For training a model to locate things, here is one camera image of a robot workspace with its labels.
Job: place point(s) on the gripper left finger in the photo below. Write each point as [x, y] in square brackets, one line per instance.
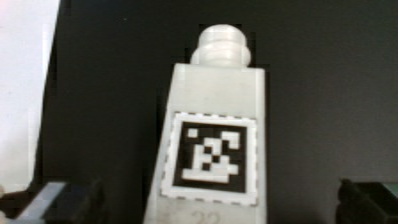
[66, 204]

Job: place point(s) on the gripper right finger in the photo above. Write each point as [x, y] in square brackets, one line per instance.
[368, 203]

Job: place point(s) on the white table leg with tag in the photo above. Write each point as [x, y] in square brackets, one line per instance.
[208, 189]

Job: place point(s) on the white square table top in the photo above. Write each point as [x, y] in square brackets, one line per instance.
[27, 31]

